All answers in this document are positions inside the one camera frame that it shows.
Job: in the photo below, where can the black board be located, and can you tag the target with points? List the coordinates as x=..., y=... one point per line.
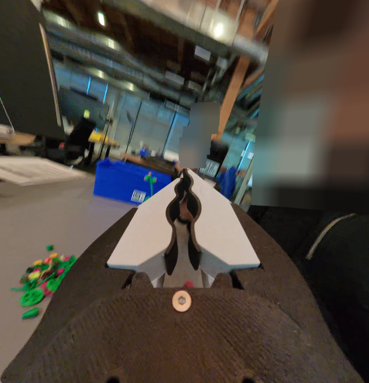
x=19, y=74

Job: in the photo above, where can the yellow storage bin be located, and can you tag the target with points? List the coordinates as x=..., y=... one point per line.
x=97, y=136

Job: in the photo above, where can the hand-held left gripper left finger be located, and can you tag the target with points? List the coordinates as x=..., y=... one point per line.
x=142, y=236

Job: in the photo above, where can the pile of toy brick pieces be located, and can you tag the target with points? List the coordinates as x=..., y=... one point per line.
x=43, y=278

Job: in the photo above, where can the printed paper sheet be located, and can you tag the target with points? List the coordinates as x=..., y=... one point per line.
x=31, y=170

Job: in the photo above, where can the person's black jacket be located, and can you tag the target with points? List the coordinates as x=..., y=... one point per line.
x=337, y=284

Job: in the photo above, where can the wooden beam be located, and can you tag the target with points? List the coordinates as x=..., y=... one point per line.
x=232, y=89

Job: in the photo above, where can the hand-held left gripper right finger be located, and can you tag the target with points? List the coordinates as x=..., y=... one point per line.
x=226, y=236

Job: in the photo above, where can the blue plastic bin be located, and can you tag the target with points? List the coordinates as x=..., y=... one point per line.
x=118, y=182

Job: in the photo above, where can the black office chair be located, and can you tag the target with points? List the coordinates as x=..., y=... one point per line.
x=81, y=134

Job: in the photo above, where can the green cone piece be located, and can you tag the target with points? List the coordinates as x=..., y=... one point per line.
x=30, y=313

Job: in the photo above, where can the blue striped cloth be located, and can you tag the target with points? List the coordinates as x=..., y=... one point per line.
x=229, y=181

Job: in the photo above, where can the pink brick planter with succulent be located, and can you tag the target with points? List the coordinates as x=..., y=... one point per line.
x=150, y=178

